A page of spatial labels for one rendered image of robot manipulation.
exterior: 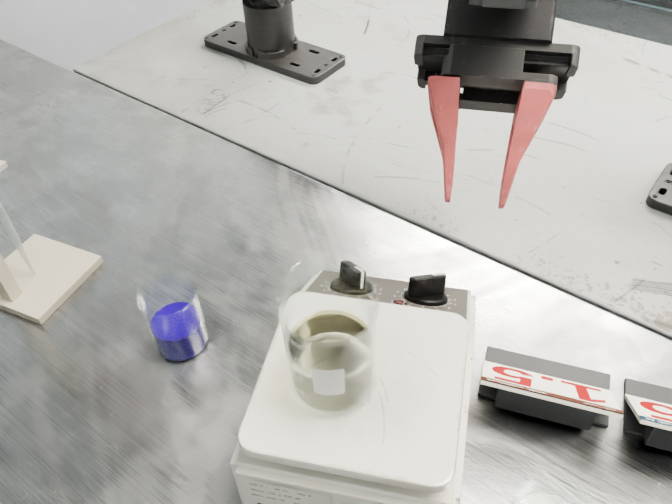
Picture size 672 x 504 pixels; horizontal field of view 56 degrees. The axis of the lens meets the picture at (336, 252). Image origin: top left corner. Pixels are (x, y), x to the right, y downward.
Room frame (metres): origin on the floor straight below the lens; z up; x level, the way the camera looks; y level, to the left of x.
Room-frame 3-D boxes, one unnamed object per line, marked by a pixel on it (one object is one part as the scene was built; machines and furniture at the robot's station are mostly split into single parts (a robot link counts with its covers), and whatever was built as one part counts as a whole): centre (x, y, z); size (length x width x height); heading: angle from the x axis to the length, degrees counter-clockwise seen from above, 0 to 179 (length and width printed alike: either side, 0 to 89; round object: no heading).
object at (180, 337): (0.32, 0.13, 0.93); 0.04 x 0.04 x 0.06
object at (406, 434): (0.22, -0.01, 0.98); 0.12 x 0.12 x 0.01; 75
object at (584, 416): (0.25, -0.14, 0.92); 0.09 x 0.06 x 0.04; 69
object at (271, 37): (0.80, 0.07, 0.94); 0.20 x 0.07 x 0.08; 51
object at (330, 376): (0.22, 0.01, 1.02); 0.06 x 0.05 x 0.08; 24
